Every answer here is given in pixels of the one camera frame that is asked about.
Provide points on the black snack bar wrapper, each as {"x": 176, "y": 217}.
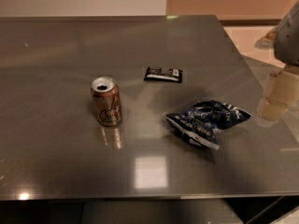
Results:
{"x": 163, "y": 74}

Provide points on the blue chip bag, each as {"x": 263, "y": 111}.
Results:
{"x": 199, "y": 124}

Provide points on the orange soda can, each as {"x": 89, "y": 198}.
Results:
{"x": 107, "y": 101}

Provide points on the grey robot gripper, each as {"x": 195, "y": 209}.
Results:
{"x": 288, "y": 44}

